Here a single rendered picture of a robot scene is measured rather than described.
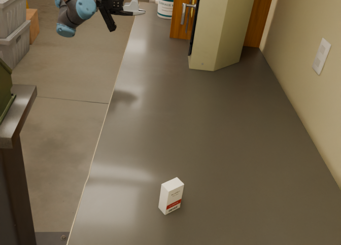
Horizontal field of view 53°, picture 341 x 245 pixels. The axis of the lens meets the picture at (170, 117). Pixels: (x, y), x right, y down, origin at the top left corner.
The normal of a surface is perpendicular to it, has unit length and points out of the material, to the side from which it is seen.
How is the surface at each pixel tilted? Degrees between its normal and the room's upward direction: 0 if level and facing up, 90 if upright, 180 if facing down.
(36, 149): 0
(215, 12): 90
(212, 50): 90
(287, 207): 0
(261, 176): 0
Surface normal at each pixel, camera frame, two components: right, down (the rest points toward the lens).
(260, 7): 0.00, 0.55
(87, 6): 0.66, -0.12
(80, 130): 0.11, -0.83
